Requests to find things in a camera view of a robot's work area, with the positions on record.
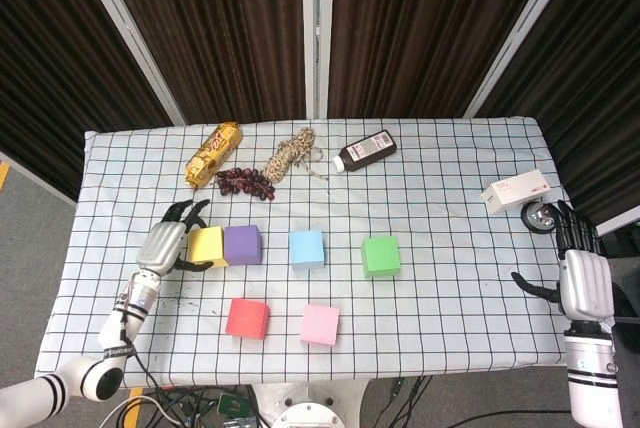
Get green foam cube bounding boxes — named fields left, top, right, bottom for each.
left=361, top=235, right=402, bottom=280

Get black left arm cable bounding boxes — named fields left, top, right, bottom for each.
left=118, top=280, right=174, bottom=402

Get green circuit board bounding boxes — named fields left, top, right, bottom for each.
left=217, top=391, right=250, bottom=418

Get white partition frame post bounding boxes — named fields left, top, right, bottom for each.
left=300, top=0, right=335, bottom=119
left=463, top=0, right=585, bottom=119
left=69, top=0, right=187, bottom=127

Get black hanging cables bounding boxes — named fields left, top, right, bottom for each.
left=384, top=375, right=436, bottom=428

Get gold snack packet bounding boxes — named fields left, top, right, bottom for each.
left=184, top=121, right=243, bottom=190

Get tangled black floor cables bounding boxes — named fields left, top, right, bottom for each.
left=142, top=384, right=274, bottom=428

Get coiled braided rope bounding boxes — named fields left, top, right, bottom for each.
left=263, top=127, right=329, bottom=183

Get red foam cube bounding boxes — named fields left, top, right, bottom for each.
left=224, top=298, right=271, bottom=341

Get dark red grape bunch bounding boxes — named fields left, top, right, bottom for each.
left=214, top=167, right=277, bottom=202

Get light blue foam cube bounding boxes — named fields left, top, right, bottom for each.
left=288, top=229, right=326, bottom=271

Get dark brown curtain panel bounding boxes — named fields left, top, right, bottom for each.
left=474, top=0, right=640, bottom=227
left=97, top=0, right=307, bottom=124
left=327, top=0, right=559, bottom=119
left=0, top=0, right=174, bottom=202

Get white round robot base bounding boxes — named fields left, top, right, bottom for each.
left=249, top=381, right=372, bottom=428

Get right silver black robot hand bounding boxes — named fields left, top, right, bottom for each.
left=510, top=199, right=615, bottom=323

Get purple foam cube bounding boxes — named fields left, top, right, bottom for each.
left=223, top=224, right=263, bottom=267

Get yellow foam cube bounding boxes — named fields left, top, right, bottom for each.
left=187, top=225, right=230, bottom=269

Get white floor cable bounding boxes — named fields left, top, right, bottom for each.
left=98, top=394, right=176, bottom=428

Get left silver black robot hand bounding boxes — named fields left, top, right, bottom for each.
left=135, top=199, right=214, bottom=278

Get brown bottle white cap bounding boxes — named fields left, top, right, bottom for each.
left=331, top=129, right=399, bottom=175

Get white carton box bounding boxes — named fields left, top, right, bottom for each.
left=480, top=169, right=551, bottom=216

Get pink foam cube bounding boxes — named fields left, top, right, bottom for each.
left=299, top=303, right=341, bottom=347

